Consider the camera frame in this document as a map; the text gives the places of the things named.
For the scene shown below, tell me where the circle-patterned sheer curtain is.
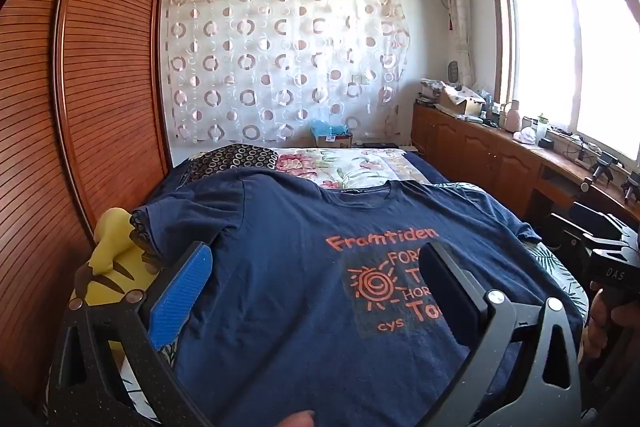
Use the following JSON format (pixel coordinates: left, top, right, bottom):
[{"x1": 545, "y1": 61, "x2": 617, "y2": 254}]
[{"x1": 162, "y1": 0, "x2": 413, "y2": 145}]

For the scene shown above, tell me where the cardboard box with blue bags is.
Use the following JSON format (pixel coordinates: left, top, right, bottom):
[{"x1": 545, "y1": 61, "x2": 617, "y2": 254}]
[{"x1": 310, "y1": 119, "x2": 353, "y2": 148}]

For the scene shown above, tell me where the black tripod mount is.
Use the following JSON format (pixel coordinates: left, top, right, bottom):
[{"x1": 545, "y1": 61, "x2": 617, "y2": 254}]
[
  {"x1": 621, "y1": 172, "x2": 640, "y2": 204},
  {"x1": 591, "y1": 152, "x2": 617, "y2": 186}
]

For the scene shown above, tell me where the leaf print blanket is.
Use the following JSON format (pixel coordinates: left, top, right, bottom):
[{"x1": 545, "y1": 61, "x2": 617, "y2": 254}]
[{"x1": 45, "y1": 184, "x2": 591, "y2": 427}]

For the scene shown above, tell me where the pink bottle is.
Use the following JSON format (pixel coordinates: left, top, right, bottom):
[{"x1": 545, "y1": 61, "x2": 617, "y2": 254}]
[{"x1": 504, "y1": 99, "x2": 522, "y2": 132}]

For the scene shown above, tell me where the beige tied window curtain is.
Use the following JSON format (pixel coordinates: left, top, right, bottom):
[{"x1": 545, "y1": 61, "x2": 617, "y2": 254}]
[{"x1": 440, "y1": 0, "x2": 476, "y2": 88}]

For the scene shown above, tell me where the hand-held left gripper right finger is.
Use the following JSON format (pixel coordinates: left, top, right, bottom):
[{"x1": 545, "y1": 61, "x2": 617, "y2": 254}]
[{"x1": 419, "y1": 241, "x2": 583, "y2": 427}]

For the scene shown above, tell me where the dark patterned pillow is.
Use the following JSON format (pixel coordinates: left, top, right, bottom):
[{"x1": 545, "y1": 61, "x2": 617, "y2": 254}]
[{"x1": 182, "y1": 143, "x2": 280, "y2": 182}]

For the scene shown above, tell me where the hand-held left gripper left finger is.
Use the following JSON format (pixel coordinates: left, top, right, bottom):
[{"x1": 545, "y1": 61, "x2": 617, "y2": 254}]
[{"x1": 47, "y1": 241, "x2": 216, "y2": 427}]

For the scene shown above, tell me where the wooden slatted wardrobe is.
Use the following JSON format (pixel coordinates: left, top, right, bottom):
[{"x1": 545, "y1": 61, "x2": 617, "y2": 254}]
[{"x1": 0, "y1": 0, "x2": 173, "y2": 408}]

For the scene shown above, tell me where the floral bed sheet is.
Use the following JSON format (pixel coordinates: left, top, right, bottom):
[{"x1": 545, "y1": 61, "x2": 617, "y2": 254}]
[{"x1": 272, "y1": 147, "x2": 436, "y2": 190}]

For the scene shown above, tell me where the navy blue printed T-shirt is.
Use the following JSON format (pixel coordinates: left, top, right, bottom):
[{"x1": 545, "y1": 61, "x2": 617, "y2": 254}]
[{"x1": 131, "y1": 167, "x2": 586, "y2": 427}]

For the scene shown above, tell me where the yellow plush toy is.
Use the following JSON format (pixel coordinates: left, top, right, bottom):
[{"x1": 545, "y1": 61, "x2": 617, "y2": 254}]
[{"x1": 72, "y1": 207, "x2": 151, "y2": 358}]

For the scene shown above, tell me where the stack of folded cloths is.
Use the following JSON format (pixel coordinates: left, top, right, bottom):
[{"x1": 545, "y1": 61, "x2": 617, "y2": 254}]
[{"x1": 419, "y1": 78, "x2": 442, "y2": 104}]

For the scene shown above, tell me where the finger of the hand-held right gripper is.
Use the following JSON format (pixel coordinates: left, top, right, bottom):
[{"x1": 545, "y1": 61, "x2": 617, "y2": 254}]
[
  {"x1": 547, "y1": 213, "x2": 594, "y2": 258},
  {"x1": 572, "y1": 201, "x2": 632, "y2": 242}
]

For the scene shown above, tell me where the person's left hand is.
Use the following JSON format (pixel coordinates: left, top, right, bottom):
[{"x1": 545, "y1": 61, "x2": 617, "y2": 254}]
[{"x1": 280, "y1": 409, "x2": 317, "y2": 427}]

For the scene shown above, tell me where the wooden counter cabinet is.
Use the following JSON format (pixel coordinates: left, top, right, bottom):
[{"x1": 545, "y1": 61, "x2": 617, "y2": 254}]
[{"x1": 411, "y1": 99, "x2": 640, "y2": 228}]

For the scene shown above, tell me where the person's right hand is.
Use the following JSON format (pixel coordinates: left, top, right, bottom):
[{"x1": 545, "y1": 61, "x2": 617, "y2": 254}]
[{"x1": 585, "y1": 282, "x2": 640, "y2": 363}]

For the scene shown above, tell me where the wood-framed window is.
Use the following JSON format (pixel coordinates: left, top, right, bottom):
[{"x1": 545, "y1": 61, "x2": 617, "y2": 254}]
[{"x1": 487, "y1": 0, "x2": 640, "y2": 168}]

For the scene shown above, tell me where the navy blue bed cover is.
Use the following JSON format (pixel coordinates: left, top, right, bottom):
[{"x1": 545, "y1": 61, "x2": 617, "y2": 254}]
[{"x1": 150, "y1": 152, "x2": 451, "y2": 198}]

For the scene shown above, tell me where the open cardboard box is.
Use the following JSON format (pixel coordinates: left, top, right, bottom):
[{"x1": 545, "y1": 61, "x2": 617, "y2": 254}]
[{"x1": 439, "y1": 84, "x2": 483, "y2": 118}]

